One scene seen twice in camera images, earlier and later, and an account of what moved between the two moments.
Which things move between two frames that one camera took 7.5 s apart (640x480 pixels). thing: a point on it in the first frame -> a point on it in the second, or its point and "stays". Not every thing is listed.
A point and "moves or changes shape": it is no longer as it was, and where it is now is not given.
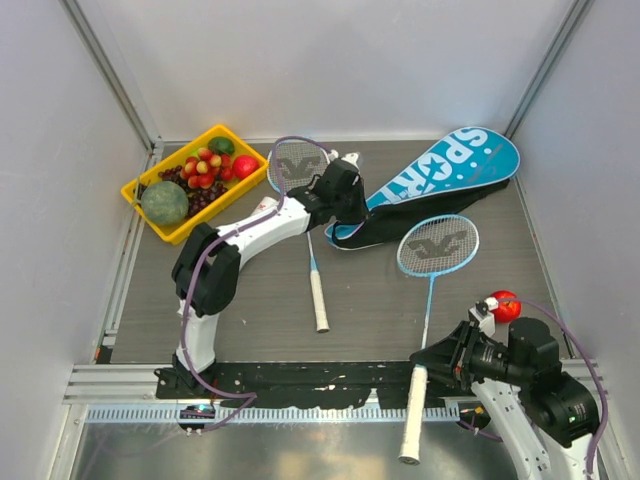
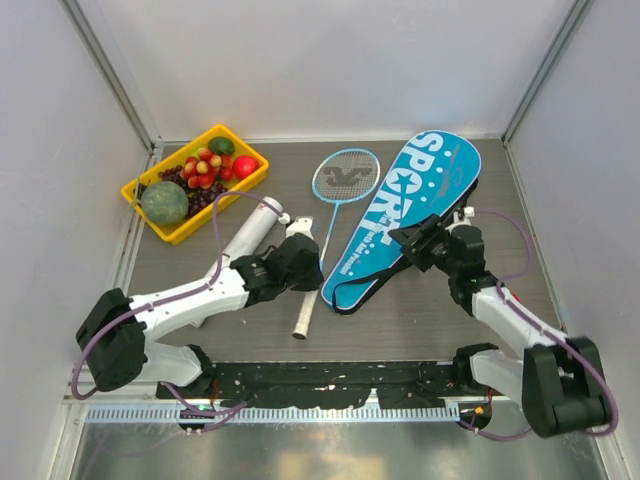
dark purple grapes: (197, 198) stays
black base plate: (307, 384) stays
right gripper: (439, 357) -> (416, 254)
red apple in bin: (244, 165) stays
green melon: (164, 202) stays
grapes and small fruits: (202, 170) stays
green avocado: (220, 145) stays
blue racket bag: (453, 172) moves or changes shape
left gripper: (361, 211) -> (314, 278)
